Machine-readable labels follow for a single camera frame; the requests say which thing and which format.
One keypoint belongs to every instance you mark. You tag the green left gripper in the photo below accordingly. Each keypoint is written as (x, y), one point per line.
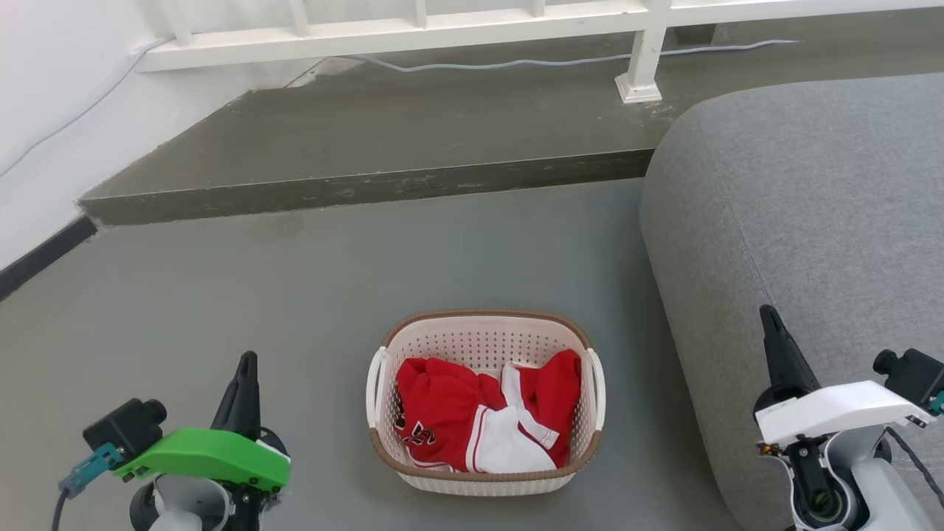
(206, 456)

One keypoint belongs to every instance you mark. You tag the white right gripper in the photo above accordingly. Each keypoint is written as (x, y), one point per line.
(833, 409)

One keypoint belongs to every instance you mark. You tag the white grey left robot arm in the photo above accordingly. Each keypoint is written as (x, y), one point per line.
(184, 501)

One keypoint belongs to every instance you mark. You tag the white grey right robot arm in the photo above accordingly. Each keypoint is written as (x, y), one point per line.
(870, 479)

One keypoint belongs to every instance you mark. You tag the cream brown-rimmed laundry basket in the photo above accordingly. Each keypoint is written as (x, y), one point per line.
(483, 335)

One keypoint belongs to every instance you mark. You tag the grey fabric sofa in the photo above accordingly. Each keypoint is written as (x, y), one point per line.
(796, 199)

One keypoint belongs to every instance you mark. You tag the red printed jersey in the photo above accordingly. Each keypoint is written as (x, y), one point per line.
(439, 402)

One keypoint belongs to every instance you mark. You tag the black baseboard strip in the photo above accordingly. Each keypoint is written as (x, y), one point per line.
(44, 254)

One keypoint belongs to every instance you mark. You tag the red and white jersey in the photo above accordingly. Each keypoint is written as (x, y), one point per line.
(512, 442)

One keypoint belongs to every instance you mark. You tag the grey raised concrete step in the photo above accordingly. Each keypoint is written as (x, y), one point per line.
(383, 125)

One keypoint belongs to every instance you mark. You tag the white wooden railing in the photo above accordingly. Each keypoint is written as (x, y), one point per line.
(413, 35)

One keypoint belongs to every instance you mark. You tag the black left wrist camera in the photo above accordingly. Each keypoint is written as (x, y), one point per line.
(125, 428)

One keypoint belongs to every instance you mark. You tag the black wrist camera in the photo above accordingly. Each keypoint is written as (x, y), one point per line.
(914, 376)
(125, 428)

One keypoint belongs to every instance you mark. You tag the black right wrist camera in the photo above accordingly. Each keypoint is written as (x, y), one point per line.
(914, 376)

